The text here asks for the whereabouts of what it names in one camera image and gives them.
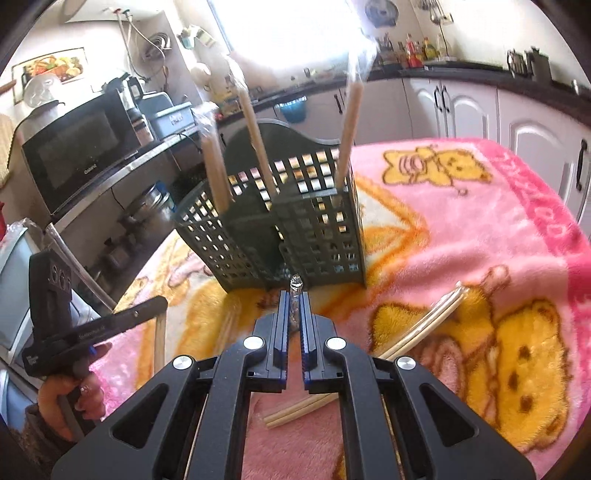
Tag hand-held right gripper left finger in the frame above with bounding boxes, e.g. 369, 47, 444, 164
51, 290, 293, 480

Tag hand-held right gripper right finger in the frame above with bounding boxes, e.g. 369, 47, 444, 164
299, 292, 539, 480

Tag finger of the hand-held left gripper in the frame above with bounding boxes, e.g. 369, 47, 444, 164
90, 296, 168, 346

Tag wooden chopstick pair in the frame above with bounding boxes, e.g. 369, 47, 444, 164
379, 279, 467, 361
191, 104, 234, 213
288, 274, 303, 333
226, 53, 278, 197
154, 314, 167, 370
333, 44, 375, 188
262, 394, 334, 431

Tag dark green plastic utensil holder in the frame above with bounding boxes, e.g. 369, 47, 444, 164
173, 119, 368, 294

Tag person's left forearm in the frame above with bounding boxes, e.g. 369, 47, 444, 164
18, 406, 77, 467

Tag small hanging utensils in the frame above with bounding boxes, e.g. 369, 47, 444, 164
418, 0, 444, 24

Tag person's left hand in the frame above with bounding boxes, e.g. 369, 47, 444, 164
37, 342, 114, 439

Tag stack of steel pots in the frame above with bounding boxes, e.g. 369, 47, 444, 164
117, 182, 178, 241

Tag steel kitchen shelf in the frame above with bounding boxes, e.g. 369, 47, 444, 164
46, 124, 204, 296

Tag pink cartoon bear blanket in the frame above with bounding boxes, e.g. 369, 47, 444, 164
85, 138, 591, 480

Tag black microwave oven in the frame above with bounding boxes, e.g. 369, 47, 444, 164
21, 88, 143, 215

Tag woven bamboo tray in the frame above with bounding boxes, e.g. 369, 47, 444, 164
0, 113, 21, 190

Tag grey-blue plastic box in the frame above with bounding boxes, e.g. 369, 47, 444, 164
147, 102, 194, 141

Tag white perforated plastic lid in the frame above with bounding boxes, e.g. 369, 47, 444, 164
23, 74, 63, 109

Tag black electric kettle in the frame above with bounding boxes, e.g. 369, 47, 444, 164
105, 71, 145, 116

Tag group of condiment bottles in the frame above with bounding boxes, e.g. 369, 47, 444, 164
376, 32, 451, 65

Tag white lower cabinets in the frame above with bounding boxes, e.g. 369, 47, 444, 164
217, 74, 591, 222

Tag black countertop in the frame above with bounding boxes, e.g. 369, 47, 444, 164
217, 58, 587, 127

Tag kitchen window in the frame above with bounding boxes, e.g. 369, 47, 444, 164
209, 0, 365, 70

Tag steel teapot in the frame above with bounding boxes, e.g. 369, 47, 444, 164
506, 48, 528, 77

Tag food wall poster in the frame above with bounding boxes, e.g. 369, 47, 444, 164
11, 46, 88, 104

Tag coiled hose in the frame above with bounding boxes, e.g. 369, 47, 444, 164
139, 30, 174, 61

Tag white wall cup holder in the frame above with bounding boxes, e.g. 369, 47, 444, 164
178, 25, 218, 49

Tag small wall fan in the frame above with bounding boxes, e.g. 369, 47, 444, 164
364, 0, 399, 25

